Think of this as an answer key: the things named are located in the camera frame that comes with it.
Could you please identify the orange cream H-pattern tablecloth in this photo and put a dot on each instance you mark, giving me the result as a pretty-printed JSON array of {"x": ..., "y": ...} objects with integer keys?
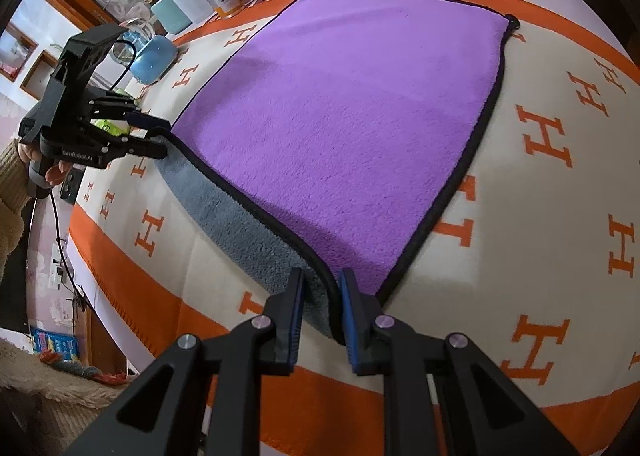
[{"x": 536, "y": 257}]

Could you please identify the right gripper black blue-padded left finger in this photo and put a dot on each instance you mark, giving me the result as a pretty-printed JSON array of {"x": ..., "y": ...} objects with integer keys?
[{"x": 203, "y": 396}]

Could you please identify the person's left hand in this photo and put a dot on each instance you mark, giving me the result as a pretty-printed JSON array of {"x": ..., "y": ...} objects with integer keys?
[{"x": 56, "y": 170}]

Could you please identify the teal cylindrical container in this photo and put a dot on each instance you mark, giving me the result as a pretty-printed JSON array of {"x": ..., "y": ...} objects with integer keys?
[{"x": 170, "y": 16}]

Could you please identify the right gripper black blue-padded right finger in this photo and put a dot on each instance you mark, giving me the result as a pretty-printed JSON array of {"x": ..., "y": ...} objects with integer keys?
[{"x": 441, "y": 396}]

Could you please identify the blue snow globe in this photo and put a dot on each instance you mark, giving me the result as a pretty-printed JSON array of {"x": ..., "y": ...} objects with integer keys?
[{"x": 146, "y": 54}]

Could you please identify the purple and grey towel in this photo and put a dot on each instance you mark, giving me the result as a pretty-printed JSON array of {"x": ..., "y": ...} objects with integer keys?
[{"x": 335, "y": 138}]

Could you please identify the green tissue pack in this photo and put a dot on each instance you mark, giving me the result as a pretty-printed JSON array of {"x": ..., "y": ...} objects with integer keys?
[{"x": 117, "y": 127}]

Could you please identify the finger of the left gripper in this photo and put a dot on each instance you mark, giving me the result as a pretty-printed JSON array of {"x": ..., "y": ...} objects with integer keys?
[
  {"x": 122, "y": 108},
  {"x": 123, "y": 145}
]

